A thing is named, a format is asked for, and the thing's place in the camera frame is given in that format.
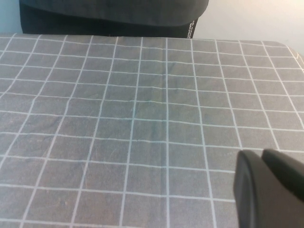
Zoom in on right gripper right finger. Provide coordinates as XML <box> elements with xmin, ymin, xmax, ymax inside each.
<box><xmin>261</xmin><ymin>148</ymin><xmax>304</xmax><ymax>199</ymax></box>

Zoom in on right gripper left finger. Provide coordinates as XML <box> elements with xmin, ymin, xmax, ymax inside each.
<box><xmin>233</xmin><ymin>149</ymin><xmax>304</xmax><ymax>228</ymax></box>

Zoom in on gray white-checked tablecloth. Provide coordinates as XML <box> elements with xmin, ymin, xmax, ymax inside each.
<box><xmin>0</xmin><ymin>33</ymin><xmax>304</xmax><ymax>228</ymax></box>

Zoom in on black trousers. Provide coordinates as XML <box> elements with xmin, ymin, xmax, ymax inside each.
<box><xmin>19</xmin><ymin>3</ymin><xmax>198</xmax><ymax>40</ymax></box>

